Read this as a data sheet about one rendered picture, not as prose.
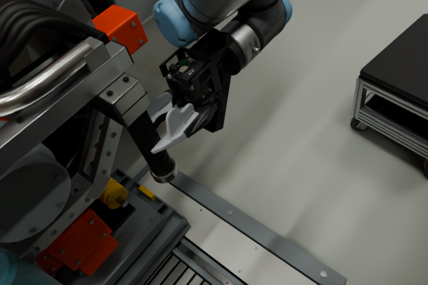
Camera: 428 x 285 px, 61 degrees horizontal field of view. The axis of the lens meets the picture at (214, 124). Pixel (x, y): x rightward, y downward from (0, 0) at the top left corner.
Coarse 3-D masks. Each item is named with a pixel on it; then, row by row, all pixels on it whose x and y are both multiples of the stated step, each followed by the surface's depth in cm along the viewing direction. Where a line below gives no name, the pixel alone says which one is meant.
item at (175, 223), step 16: (112, 176) 138; (128, 176) 135; (144, 192) 128; (160, 208) 122; (176, 224) 121; (160, 240) 119; (176, 240) 122; (144, 256) 116; (160, 256) 118; (128, 272) 114; (144, 272) 114
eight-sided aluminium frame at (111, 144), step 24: (0, 0) 50; (48, 0) 56; (72, 0) 58; (96, 120) 78; (96, 144) 82; (96, 168) 78; (72, 192) 80; (96, 192) 80; (72, 216) 78; (24, 240) 74; (48, 240) 75
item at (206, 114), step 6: (198, 108) 57; (204, 108) 56; (210, 108) 56; (216, 108) 57; (204, 114) 56; (210, 114) 56; (198, 120) 55; (204, 120) 56; (192, 126) 55; (198, 126) 55; (204, 126) 56; (186, 132) 54; (192, 132) 55
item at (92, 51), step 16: (80, 48) 42; (96, 48) 43; (48, 64) 41; (64, 64) 41; (80, 64) 42; (96, 64) 44; (32, 80) 40; (48, 80) 40; (64, 80) 42; (0, 96) 39; (16, 96) 39; (32, 96) 40; (0, 112) 39; (16, 112) 40
